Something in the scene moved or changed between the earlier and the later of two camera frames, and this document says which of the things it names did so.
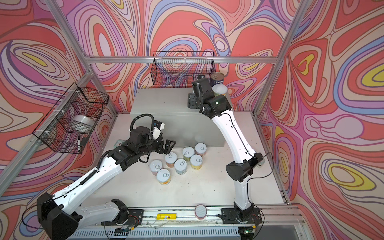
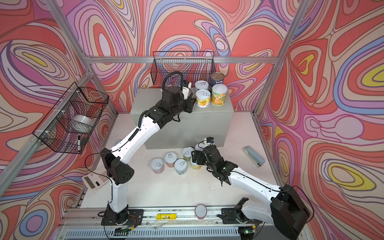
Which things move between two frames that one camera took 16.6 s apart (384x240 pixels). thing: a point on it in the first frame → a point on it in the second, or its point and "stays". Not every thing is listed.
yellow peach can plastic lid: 219,89 stays
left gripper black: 167,149 → 190,103
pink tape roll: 200,211 stays
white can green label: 187,152 stays
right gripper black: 191,98 → 201,154
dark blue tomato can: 216,78 stays
